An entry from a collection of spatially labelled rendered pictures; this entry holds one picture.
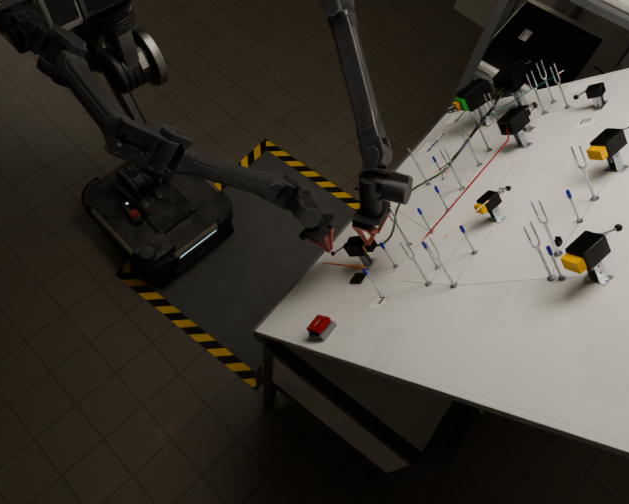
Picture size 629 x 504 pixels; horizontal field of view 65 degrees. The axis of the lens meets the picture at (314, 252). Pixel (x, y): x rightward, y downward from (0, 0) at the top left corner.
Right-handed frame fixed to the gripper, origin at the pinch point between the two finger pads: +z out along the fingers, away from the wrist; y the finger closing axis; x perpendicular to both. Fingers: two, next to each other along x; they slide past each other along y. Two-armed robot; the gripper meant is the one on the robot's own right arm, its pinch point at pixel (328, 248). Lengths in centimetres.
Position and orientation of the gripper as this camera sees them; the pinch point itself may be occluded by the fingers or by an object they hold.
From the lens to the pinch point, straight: 145.9
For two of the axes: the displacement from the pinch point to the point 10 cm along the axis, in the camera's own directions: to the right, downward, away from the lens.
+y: 5.4, -6.7, 5.1
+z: 4.1, 7.4, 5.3
